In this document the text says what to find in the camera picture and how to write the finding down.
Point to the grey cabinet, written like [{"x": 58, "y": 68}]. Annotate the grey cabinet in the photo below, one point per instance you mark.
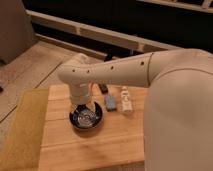
[{"x": 16, "y": 32}]

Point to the dark ceramic bowl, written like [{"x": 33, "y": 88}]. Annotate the dark ceramic bowl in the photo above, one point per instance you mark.
[{"x": 85, "y": 118}]

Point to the yellow-green mat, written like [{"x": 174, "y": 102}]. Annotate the yellow-green mat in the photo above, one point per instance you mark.
[{"x": 21, "y": 149}]

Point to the wooden board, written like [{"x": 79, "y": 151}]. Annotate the wooden board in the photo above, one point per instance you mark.
[{"x": 117, "y": 140}]

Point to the white shelf frame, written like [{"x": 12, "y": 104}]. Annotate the white shelf frame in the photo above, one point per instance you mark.
[{"x": 124, "y": 26}]

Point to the white small bottle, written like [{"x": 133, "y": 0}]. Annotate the white small bottle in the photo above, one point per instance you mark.
[{"x": 126, "y": 102}]

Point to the blue-grey sponge block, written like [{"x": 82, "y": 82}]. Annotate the blue-grey sponge block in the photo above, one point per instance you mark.
[{"x": 110, "y": 103}]

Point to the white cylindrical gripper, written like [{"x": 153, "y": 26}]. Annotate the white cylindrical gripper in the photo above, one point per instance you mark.
[{"x": 80, "y": 94}]

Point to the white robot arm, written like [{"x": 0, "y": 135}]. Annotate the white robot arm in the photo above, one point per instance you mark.
[{"x": 178, "y": 110}]

